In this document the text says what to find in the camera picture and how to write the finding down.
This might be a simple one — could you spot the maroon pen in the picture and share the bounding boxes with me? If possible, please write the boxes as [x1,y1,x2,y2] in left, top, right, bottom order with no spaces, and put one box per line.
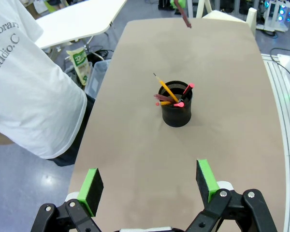
[153,94,176,102]
[174,0,192,29]

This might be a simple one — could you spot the white metal mount frame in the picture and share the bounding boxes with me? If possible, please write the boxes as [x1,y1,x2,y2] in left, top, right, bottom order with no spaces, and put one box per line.
[187,0,257,31]

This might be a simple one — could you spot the person in white T-shirt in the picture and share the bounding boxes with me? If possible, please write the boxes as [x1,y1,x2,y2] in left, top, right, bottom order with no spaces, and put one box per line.
[0,0,96,167]

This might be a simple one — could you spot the grey translucent plastic bin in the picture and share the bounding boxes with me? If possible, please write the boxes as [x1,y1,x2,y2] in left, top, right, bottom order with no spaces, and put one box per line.
[84,59,112,97]

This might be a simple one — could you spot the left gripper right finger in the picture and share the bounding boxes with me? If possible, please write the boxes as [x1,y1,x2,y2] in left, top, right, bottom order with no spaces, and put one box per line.
[185,159,277,232]

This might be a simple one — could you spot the cream and green snack bag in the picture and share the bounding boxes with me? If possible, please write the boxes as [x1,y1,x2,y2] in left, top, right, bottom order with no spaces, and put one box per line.
[66,47,92,86]

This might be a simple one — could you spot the black mesh pen holder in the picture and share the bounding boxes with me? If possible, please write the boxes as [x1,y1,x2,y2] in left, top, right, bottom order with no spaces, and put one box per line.
[159,81,193,128]

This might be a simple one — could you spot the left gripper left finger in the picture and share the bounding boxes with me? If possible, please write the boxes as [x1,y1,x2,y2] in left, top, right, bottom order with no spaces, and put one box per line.
[30,168,105,232]

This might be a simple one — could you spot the white work table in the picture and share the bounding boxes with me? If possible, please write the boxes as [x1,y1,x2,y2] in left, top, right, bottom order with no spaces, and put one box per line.
[34,0,128,51]

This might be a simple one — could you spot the white aluminium rail frame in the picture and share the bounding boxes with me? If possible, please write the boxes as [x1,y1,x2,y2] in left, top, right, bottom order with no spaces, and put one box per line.
[260,53,290,232]

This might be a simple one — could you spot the white computer case blue lights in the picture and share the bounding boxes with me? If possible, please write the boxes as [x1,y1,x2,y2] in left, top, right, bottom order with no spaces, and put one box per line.
[256,0,290,32]

